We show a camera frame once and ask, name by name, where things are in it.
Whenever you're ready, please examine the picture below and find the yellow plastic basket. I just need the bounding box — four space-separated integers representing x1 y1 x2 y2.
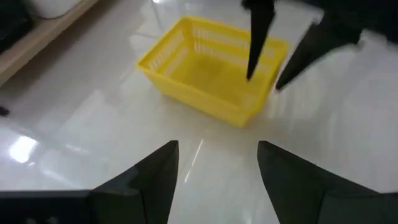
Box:
135 16 290 129

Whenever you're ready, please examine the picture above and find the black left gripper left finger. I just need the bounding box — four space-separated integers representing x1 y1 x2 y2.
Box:
0 139 180 224

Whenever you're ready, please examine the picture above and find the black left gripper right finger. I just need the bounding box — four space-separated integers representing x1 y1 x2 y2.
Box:
256 139 398 224

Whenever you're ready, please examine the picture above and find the white plastic bin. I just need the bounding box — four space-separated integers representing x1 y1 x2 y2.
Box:
26 0 85 19

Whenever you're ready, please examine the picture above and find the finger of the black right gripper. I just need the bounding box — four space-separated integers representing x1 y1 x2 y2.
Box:
274 21 363 93
241 0 277 82

